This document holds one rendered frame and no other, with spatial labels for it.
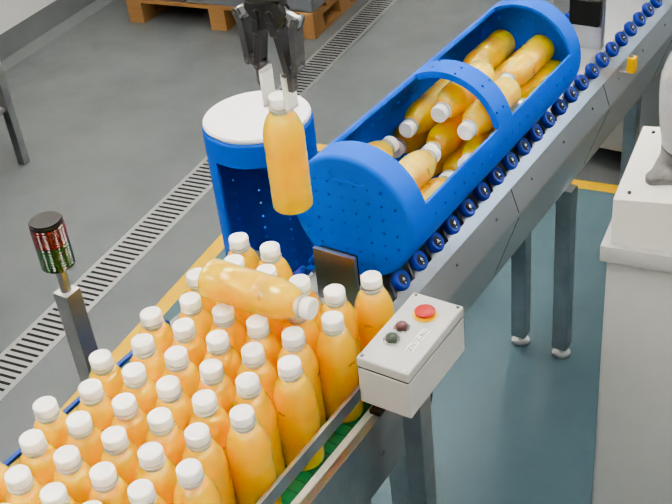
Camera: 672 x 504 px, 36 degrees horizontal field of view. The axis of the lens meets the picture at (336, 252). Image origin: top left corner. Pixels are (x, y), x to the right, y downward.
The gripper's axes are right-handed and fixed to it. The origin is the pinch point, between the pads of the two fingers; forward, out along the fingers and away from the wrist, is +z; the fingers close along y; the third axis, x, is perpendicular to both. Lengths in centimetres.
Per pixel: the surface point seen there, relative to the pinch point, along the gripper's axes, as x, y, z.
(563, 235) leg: -114, -4, 101
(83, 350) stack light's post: 29, 34, 50
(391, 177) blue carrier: -20.3, -7.9, 27.0
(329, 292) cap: 7.5, -11.2, 34.6
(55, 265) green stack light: 29, 34, 29
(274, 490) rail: 40, -21, 49
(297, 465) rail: 34, -21, 49
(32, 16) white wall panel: -233, 367, 137
